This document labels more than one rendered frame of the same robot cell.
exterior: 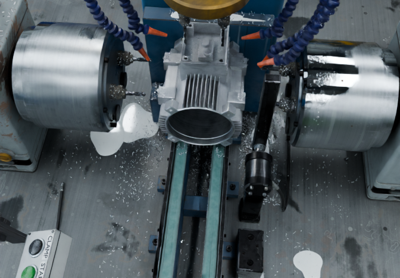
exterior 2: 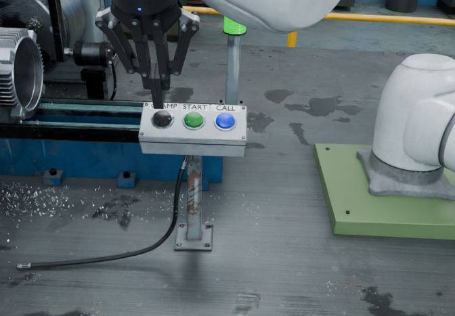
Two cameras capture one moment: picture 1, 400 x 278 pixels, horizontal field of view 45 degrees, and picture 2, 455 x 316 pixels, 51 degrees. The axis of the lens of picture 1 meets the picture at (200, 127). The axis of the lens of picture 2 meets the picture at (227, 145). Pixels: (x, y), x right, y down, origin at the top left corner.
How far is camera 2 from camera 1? 1.13 m
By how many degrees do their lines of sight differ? 67
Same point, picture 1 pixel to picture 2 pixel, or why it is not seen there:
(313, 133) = (70, 19)
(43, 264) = (183, 105)
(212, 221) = (122, 108)
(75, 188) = (30, 256)
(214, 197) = (97, 107)
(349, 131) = (76, 5)
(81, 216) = (77, 243)
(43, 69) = not seen: outside the picture
